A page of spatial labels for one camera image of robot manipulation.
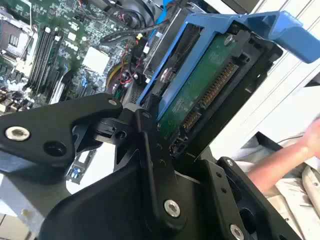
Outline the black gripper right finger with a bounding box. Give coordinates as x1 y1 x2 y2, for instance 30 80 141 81
197 156 304 240

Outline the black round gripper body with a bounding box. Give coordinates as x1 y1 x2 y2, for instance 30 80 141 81
37 146 226 240

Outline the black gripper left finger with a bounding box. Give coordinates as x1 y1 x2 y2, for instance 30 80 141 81
0 92 189 230

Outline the bare person hand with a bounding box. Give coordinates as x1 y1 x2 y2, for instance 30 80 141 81
303 119 320 160

